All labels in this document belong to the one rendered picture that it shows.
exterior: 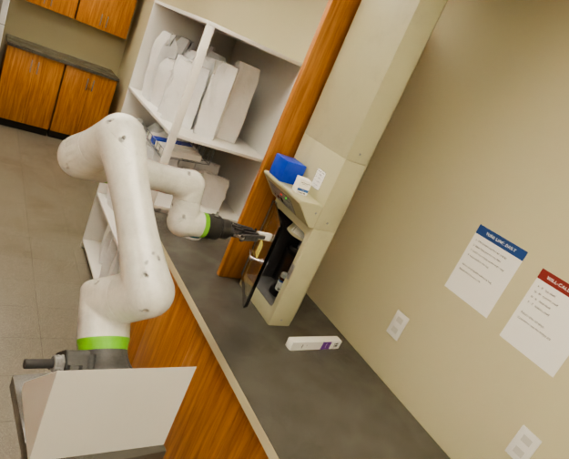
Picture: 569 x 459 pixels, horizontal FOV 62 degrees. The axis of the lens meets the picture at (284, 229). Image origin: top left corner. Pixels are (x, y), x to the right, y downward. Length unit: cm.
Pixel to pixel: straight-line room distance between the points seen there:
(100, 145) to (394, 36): 109
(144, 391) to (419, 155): 149
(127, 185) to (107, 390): 48
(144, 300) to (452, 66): 160
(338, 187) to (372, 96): 35
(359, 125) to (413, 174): 44
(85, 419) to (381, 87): 139
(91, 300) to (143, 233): 22
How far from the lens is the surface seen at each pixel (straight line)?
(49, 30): 701
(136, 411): 127
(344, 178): 185
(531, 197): 185
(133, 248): 120
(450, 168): 205
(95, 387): 117
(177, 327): 220
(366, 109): 182
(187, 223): 166
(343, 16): 211
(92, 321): 130
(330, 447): 165
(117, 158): 125
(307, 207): 182
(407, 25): 183
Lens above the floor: 193
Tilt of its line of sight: 17 degrees down
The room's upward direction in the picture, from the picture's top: 24 degrees clockwise
